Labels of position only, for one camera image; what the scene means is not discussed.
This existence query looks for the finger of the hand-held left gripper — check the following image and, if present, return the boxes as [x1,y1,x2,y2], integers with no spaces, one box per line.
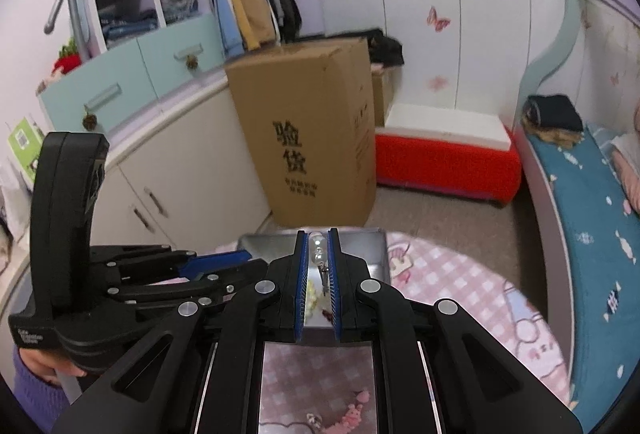
[102,259,271,312]
[90,244,253,287]

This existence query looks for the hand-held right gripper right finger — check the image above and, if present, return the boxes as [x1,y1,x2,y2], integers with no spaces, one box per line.
[327,228,586,434]

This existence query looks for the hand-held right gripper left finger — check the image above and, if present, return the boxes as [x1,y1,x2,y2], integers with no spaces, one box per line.
[52,229,308,434]

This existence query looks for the grey metal jewelry box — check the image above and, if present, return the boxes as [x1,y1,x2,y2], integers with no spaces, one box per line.
[235,228,388,345]

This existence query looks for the person's left forearm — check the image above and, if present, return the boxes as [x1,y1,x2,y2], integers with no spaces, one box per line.
[11,354,71,434]

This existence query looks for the person's left hand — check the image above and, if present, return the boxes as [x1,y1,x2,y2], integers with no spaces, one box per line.
[17,349,87,377]

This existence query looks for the white plastic bag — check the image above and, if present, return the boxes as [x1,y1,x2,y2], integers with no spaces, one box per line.
[0,159,36,265]

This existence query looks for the green paper bag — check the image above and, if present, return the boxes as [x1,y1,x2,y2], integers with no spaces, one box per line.
[6,117,46,187]

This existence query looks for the cream low cabinet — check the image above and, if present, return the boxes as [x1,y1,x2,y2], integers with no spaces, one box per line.
[0,74,273,260]

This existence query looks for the pink charm hair clip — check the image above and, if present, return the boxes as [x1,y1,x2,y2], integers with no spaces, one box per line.
[340,389,373,430]

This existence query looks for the pink checked cartoon tablecloth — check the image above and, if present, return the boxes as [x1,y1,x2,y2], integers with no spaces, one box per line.
[150,231,571,434]

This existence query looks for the pink plush toy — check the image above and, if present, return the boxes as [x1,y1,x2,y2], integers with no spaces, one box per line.
[36,69,63,92]

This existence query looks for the red fuzzy stool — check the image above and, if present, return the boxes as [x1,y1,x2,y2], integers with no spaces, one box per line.
[374,127,523,205]

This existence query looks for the large cardboard box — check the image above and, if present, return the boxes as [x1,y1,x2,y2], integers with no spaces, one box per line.
[225,38,377,227]

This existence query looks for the red strawberry plush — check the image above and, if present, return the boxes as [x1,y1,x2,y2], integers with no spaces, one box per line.
[54,37,83,75]

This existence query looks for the white foam board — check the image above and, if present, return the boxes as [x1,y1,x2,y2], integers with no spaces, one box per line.
[387,103,512,152]

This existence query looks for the small cardboard box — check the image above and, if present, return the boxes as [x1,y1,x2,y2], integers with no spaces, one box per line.
[370,67,396,127]

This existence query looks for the teal drawer cabinet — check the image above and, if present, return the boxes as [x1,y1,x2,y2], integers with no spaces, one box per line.
[39,12,226,135]

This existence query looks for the black clothes pile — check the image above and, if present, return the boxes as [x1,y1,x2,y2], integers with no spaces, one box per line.
[325,28,405,68]

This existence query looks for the light blue hanging shirt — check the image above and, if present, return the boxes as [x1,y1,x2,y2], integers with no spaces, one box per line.
[207,0,246,60]

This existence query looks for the blue candy print mattress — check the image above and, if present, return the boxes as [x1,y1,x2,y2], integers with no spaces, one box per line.
[527,121,640,434]

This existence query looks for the folded tan clothes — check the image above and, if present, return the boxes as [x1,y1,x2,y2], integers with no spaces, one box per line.
[520,114,586,149]

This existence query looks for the folded dark navy clothes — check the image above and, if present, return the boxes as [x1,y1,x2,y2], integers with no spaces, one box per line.
[524,94,585,132]

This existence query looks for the pink and green quilt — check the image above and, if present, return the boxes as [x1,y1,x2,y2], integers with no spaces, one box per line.
[610,104,640,220]

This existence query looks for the white pillow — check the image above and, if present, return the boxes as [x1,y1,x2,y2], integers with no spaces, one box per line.
[610,131,640,160]

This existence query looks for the teal bunk bed frame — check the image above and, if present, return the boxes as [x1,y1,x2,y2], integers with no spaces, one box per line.
[512,0,640,434]

